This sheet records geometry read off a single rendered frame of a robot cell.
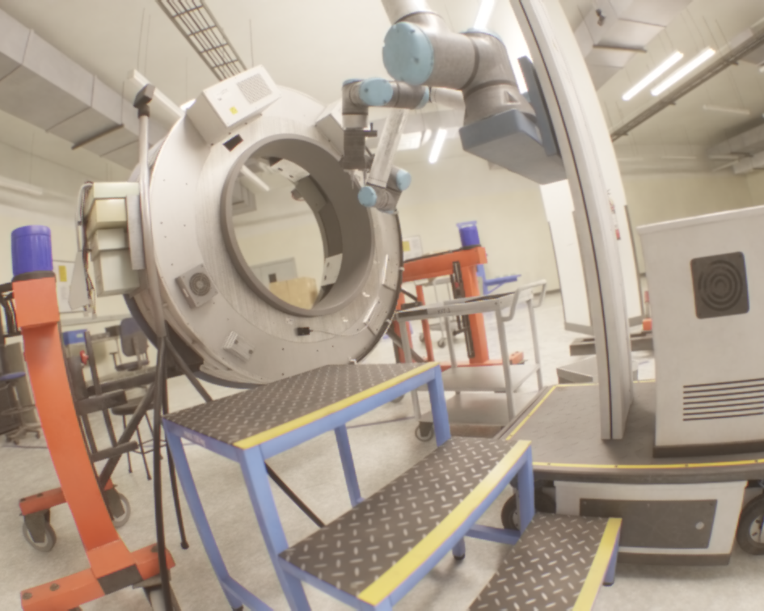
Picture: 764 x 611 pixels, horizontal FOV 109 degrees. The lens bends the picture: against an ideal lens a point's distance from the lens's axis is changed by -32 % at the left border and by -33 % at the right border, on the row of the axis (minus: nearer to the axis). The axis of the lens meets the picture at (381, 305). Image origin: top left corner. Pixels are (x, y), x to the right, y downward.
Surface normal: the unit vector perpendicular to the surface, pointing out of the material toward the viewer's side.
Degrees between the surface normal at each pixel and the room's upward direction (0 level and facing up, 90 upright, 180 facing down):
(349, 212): 102
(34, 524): 90
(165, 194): 90
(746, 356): 90
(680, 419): 90
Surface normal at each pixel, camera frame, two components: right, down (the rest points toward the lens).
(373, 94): 0.38, 0.38
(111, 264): 0.76, -0.11
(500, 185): -0.01, 0.03
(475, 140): -0.63, 0.13
